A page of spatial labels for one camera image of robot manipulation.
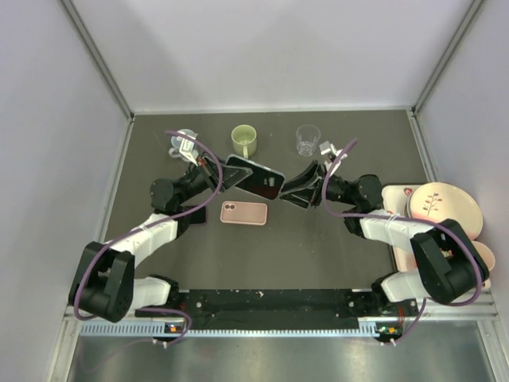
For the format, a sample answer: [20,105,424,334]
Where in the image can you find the pink white plate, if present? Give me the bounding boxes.
[406,182,484,240]

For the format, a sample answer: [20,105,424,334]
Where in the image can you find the green mug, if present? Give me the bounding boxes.
[231,124,258,159]

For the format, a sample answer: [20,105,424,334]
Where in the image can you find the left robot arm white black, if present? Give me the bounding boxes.
[68,154,253,322]

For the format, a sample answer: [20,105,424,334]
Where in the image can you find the dark phone blue edge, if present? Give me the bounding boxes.
[226,154,286,200]

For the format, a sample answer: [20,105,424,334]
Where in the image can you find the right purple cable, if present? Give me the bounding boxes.
[321,138,480,345]

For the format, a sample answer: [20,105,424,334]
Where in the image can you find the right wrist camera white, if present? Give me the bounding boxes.
[318,141,339,164]

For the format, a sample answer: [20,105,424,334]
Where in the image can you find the clear glass tumbler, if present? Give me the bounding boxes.
[296,124,321,157]

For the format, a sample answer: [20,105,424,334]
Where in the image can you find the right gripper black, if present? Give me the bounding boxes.
[278,161,359,210]

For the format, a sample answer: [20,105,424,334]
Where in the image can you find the light blue cable duct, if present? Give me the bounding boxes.
[80,319,388,339]

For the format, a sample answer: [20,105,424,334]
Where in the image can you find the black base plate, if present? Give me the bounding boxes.
[134,288,420,330]

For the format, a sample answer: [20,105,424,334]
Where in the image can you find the pink mug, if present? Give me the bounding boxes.
[472,241,495,273]

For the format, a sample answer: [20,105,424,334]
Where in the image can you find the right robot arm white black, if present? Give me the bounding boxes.
[279,162,489,315]

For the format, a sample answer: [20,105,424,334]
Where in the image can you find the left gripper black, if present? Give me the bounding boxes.
[177,149,253,205]

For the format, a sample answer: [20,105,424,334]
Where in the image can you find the white tray with strawberries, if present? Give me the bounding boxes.
[382,185,420,271]

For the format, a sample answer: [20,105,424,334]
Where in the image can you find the light blue footed cup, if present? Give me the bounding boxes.
[169,129,197,162]

